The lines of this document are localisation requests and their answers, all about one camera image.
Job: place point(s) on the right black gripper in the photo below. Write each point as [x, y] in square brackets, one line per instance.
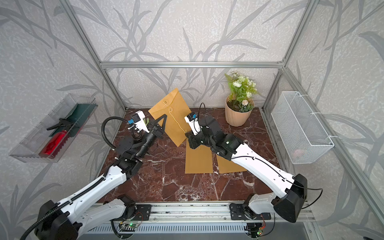
[191, 140]

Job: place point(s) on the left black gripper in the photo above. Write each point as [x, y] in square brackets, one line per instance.
[160, 128]

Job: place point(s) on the kraft file bag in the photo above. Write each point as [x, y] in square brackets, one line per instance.
[176, 109]
[226, 166]
[199, 160]

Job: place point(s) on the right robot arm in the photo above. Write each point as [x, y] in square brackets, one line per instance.
[289, 192]

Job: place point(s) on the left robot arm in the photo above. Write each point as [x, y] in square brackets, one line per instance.
[53, 224]

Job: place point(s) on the peach flower pot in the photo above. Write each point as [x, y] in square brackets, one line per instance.
[233, 118]

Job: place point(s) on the green artificial plant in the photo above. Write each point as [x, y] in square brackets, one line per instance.
[242, 90]

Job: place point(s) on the green dustpan scoop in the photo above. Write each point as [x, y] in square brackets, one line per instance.
[73, 122]

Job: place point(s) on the left circuit board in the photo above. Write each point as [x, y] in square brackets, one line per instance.
[128, 227]

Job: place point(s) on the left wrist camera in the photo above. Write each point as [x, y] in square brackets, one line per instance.
[137, 123]

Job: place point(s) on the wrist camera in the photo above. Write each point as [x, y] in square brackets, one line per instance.
[193, 121]
[137, 123]

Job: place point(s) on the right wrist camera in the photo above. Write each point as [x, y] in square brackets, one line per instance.
[193, 121]

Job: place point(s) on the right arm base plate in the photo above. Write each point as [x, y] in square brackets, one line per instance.
[243, 212]

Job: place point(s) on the aluminium front rail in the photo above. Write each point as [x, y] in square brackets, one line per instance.
[161, 212]

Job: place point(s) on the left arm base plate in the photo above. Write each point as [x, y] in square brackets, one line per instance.
[140, 212]

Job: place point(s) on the white wire mesh basket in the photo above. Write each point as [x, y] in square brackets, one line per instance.
[302, 134]

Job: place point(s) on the clear plastic wall bin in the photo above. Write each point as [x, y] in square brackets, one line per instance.
[27, 151]

